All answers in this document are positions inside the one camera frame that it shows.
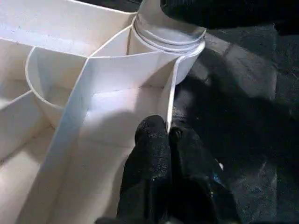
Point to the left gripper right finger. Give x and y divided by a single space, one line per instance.
198 186

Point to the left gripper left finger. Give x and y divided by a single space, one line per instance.
148 177

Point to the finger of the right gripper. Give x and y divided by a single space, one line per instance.
224 11

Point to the white plastic table leg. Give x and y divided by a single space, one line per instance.
161 25

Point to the white plastic table top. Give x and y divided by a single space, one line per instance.
60 93

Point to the black work mat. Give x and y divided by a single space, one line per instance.
243 116

